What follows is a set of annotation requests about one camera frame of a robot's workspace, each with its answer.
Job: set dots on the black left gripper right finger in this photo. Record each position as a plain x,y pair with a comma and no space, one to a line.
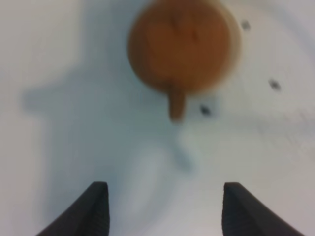
244,215

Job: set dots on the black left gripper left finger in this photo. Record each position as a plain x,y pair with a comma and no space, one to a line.
89,215

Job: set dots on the beige round teapot coaster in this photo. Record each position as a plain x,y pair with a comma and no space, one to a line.
235,42

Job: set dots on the brown clay teapot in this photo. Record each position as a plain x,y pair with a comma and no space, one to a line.
180,48

